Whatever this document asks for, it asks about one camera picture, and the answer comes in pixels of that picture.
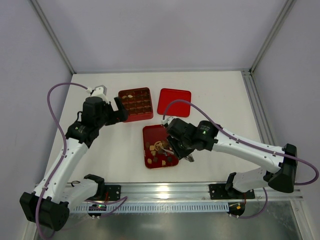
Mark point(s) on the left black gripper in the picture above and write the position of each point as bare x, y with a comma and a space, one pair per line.
116, 113

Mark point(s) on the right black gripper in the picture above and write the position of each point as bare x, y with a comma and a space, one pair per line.
180, 149

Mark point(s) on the red compartment chocolate box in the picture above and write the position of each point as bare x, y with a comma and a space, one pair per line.
140, 106

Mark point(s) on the metal serving tongs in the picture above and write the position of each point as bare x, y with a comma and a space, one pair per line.
187, 157

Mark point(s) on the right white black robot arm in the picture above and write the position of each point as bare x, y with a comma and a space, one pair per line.
276, 170

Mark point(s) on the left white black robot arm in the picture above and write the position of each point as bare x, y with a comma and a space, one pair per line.
49, 204

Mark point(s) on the dark chocolate bottom right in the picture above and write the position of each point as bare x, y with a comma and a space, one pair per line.
169, 159

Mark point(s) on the red chocolate tray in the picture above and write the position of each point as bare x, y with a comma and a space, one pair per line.
157, 151

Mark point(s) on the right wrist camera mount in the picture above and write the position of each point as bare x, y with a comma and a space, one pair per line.
167, 121

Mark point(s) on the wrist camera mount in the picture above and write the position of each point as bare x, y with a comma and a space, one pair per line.
167, 121
99, 91

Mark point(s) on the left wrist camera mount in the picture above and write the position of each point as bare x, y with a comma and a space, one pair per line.
99, 91

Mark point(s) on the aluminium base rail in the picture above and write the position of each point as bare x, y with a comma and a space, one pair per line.
192, 191

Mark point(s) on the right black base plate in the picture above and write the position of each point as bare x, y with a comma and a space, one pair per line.
218, 191

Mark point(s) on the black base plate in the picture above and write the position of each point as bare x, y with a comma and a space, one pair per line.
218, 191
112, 192

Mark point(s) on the white slotted cable duct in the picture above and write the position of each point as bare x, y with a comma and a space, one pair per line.
152, 207

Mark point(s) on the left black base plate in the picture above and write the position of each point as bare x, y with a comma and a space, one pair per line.
112, 192

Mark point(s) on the left aluminium frame post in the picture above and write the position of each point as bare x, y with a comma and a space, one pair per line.
51, 33

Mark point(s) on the aluminium frame post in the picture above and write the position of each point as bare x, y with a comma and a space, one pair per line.
272, 34
51, 33

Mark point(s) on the right aluminium frame post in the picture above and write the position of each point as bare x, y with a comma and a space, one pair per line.
272, 34

